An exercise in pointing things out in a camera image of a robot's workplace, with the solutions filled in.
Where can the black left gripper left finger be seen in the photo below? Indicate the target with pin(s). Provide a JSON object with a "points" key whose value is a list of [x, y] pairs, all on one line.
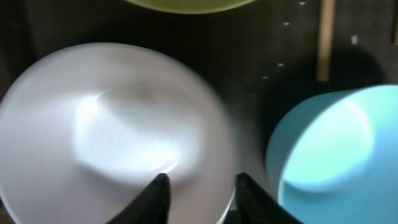
{"points": [[151, 206]]}

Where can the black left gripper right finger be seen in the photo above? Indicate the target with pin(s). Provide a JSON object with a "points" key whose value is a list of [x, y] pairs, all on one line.
{"points": [[256, 206]]}

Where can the white bowl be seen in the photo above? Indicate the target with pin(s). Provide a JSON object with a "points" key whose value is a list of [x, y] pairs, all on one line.
{"points": [[85, 129]]}

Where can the light blue bowl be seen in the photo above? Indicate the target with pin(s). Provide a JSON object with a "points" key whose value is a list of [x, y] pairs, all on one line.
{"points": [[333, 157]]}

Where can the yellow plate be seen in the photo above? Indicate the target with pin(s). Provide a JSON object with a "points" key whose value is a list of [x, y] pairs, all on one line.
{"points": [[190, 6]]}

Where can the dark brown serving tray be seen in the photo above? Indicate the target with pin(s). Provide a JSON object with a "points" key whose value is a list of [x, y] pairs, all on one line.
{"points": [[258, 58]]}

